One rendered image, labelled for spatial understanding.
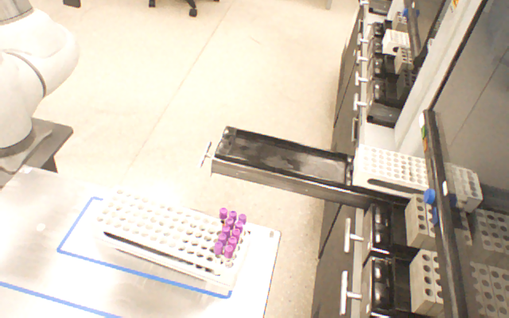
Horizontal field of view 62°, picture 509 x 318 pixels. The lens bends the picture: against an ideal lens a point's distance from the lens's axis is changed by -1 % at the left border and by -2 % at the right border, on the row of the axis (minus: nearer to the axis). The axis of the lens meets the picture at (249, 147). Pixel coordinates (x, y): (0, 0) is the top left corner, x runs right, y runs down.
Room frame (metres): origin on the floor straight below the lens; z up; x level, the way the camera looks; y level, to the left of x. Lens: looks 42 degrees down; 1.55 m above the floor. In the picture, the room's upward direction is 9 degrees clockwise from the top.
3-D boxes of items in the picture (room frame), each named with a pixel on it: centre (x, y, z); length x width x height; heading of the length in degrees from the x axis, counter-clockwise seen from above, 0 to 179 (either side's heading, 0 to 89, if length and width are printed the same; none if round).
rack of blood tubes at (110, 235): (0.48, 0.12, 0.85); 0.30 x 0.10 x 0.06; 79
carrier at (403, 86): (1.17, -0.45, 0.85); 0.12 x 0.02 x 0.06; 174
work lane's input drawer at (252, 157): (0.78, -0.24, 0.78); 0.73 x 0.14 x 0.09; 84
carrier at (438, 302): (0.46, -0.39, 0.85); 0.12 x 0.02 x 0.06; 173
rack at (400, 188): (0.76, -0.41, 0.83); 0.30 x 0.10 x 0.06; 84
